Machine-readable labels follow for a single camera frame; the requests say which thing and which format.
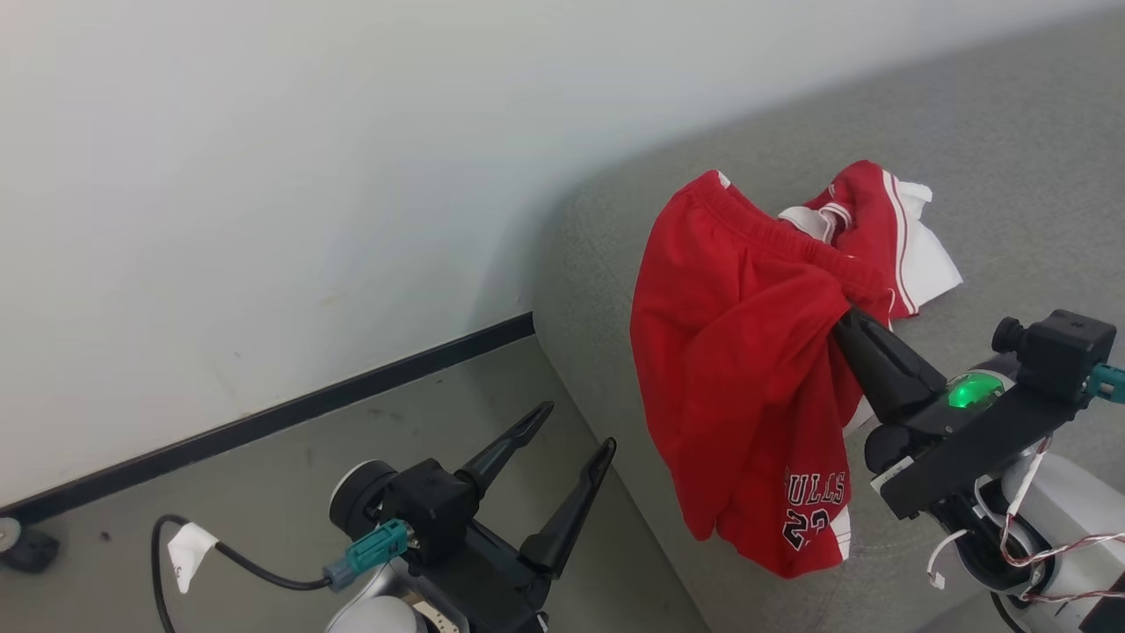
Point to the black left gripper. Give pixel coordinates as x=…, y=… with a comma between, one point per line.
x=483, y=589

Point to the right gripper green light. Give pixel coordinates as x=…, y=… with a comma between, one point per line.
x=967, y=391

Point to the red and white basketball shorts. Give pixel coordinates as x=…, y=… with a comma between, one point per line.
x=738, y=369

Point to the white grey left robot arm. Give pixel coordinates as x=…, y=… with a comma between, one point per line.
x=378, y=615

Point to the grey fabric sofa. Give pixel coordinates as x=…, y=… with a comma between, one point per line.
x=1011, y=176

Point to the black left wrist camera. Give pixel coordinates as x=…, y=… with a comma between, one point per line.
x=435, y=510

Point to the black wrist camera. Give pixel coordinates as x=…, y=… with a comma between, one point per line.
x=435, y=510
x=1068, y=352

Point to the black right camera bracket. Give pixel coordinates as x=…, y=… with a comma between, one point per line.
x=984, y=448

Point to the teal left camera connector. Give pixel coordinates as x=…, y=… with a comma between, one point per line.
x=373, y=549

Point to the teal camera connector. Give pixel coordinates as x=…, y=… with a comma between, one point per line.
x=1109, y=382
x=373, y=549

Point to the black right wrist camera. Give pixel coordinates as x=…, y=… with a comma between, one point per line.
x=1068, y=352

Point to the teal right camera connector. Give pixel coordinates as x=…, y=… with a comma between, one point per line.
x=1109, y=382

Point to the black wall baseboard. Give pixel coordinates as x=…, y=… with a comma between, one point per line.
x=264, y=418

